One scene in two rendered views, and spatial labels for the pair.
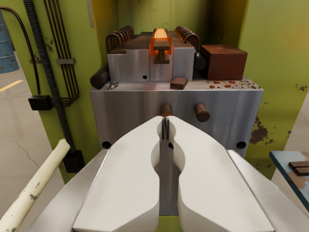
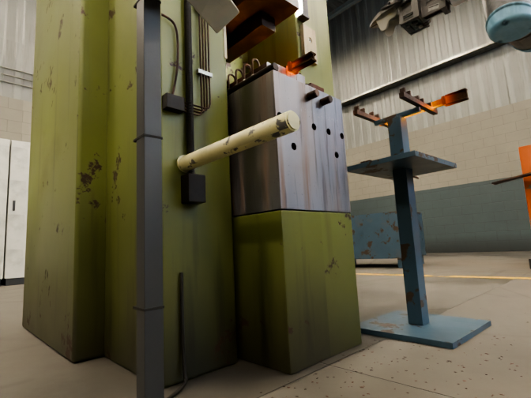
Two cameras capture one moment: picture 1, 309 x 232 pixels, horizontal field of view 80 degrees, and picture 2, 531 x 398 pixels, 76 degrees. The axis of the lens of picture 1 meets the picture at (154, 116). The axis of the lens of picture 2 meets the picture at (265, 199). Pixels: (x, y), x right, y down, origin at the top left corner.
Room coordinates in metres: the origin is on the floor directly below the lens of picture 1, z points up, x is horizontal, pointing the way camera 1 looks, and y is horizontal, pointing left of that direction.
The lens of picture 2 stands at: (-0.29, 0.90, 0.36)
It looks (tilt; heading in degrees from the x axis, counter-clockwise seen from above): 8 degrees up; 314
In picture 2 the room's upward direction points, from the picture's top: 3 degrees counter-clockwise
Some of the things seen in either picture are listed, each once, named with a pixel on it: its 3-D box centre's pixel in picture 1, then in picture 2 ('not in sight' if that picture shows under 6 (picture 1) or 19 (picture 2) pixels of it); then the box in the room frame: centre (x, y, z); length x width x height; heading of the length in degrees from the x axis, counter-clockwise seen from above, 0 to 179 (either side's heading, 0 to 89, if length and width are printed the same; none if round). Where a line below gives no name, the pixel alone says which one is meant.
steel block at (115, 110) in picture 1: (168, 116); (260, 163); (0.66, -0.06, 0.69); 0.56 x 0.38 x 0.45; 178
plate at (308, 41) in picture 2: not in sight; (308, 45); (0.56, -0.31, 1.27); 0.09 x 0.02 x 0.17; 88
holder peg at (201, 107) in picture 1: (201, 113); (325, 100); (0.36, -0.10, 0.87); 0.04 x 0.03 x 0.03; 178
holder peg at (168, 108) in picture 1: (166, 113); (312, 95); (0.36, -0.03, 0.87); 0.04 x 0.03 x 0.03; 178
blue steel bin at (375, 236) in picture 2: not in sight; (372, 240); (2.10, -3.76, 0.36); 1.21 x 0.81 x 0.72; 4
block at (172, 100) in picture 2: (41, 102); (173, 103); (0.58, 0.38, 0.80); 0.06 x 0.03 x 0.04; 88
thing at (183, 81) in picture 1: (179, 83); not in sight; (0.41, -0.06, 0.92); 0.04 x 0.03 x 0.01; 158
